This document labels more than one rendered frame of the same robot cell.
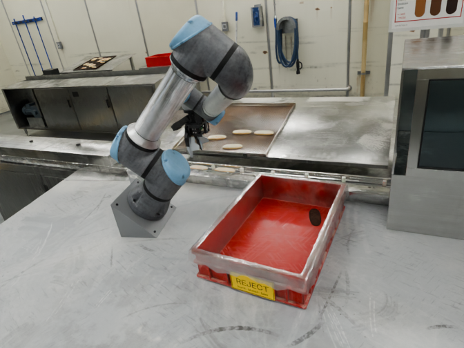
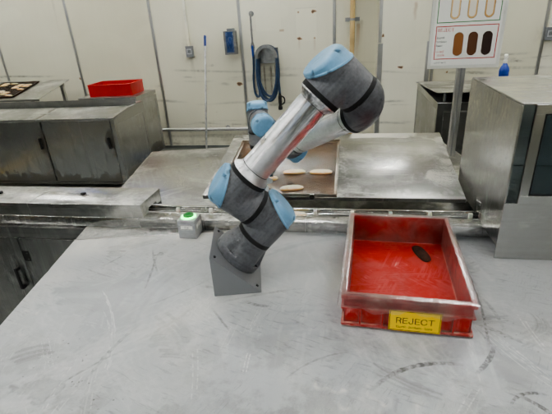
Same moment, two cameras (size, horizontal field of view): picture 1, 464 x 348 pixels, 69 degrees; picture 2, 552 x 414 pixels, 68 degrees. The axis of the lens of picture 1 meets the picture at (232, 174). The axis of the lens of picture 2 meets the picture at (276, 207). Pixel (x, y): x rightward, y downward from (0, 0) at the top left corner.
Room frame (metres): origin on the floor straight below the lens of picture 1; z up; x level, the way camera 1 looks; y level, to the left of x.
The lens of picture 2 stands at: (-0.02, 0.53, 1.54)
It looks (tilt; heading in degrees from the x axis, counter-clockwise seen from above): 24 degrees down; 342
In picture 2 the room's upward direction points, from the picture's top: 4 degrees counter-clockwise
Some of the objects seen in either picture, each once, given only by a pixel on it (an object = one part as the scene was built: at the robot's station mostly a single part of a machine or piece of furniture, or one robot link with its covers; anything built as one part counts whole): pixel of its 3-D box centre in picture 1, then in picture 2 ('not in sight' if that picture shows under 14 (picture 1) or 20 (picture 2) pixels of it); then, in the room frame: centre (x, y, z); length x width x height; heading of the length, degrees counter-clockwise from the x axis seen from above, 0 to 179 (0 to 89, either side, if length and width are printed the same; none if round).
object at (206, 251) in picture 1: (277, 226); (401, 264); (0.84, -0.12, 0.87); 0.49 x 0.34 x 0.10; 149
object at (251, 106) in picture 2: not in sight; (257, 117); (1.39, 0.13, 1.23); 0.09 x 0.08 x 0.11; 171
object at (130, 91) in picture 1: (104, 96); (26, 134); (5.30, 1.78, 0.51); 3.00 x 1.26 x 1.03; 61
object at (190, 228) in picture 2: (140, 177); (190, 228); (1.40, 0.42, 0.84); 0.08 x 0.08 x 0.11; 61
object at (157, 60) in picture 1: (166, 59); (117, 88); (5.18, 0.71, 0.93); 0.51 x 0.36 x 0.13; 65
